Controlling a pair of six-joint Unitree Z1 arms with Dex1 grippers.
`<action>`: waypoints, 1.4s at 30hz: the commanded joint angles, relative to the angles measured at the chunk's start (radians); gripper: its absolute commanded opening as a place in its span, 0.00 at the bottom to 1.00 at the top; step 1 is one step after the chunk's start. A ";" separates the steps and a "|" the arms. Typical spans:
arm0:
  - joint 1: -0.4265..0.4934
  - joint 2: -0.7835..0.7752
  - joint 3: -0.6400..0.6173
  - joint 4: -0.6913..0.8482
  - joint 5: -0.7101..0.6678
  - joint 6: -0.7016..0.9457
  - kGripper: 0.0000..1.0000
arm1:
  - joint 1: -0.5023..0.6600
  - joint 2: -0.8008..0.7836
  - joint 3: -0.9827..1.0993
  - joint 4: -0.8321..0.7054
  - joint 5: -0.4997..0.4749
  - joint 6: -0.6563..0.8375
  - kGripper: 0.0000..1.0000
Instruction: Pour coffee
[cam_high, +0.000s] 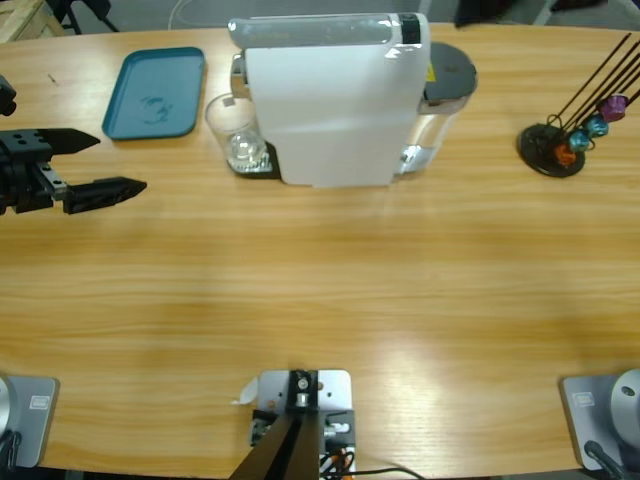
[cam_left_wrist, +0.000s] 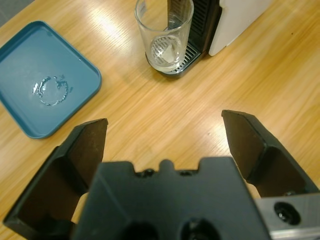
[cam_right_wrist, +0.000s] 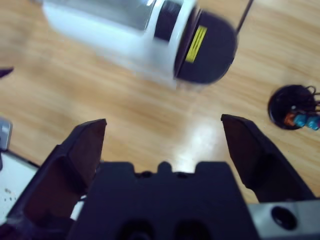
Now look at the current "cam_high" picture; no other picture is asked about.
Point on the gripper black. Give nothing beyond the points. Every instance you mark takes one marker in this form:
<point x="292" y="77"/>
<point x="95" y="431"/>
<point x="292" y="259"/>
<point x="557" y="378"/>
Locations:
<point x="22" y="185"/>

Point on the clear drinking glass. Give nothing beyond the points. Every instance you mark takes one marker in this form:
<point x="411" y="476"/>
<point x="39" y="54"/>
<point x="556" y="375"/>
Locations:
<point x="225" y="120"/>

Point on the white capsule coffee machine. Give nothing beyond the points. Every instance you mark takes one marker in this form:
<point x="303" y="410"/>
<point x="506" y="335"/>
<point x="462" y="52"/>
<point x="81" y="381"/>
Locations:
<point x="330" y="110"/>

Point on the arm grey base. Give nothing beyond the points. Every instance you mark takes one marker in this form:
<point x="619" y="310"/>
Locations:
<point x="590" y="415"/>
<point x="35" y="420"/>

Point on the orange coffee capsule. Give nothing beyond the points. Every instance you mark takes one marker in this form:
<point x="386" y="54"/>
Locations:
<point x="564" y="156"/>

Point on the teal coffee capsule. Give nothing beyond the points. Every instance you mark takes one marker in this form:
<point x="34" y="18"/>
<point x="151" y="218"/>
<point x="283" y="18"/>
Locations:
<point x="596" y="126"/>
<point x="579" y="141"/>

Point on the purple coffee capsule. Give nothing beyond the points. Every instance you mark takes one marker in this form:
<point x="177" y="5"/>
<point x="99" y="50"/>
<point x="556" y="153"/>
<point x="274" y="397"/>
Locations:
<point x="614" y="107"/>

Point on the teal plastic tray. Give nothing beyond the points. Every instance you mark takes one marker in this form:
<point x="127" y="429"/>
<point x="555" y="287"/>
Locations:
<point x="165" y="80"/>

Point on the wooden crate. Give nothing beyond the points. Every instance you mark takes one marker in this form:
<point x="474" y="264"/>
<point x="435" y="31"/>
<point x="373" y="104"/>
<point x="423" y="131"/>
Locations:
<point x="20" y="20"/>

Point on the white paper label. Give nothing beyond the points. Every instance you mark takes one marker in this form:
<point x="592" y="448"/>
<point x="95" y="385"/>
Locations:
<point x="247" y="392"/>

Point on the black capsule holder stand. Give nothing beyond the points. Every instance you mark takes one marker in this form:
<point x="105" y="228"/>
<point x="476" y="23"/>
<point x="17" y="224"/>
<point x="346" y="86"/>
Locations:
<point x="537" y="145"/>

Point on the black chair frame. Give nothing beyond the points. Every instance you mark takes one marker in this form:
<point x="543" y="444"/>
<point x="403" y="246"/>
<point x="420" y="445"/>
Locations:
<point x="70" y="17"/>

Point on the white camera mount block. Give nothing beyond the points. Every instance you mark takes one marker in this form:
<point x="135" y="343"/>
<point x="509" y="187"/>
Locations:
<point x="335" y="390"/>

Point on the dark camera post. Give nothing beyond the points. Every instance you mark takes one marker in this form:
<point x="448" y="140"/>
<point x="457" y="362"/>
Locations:
<point x="285" y="450"/>

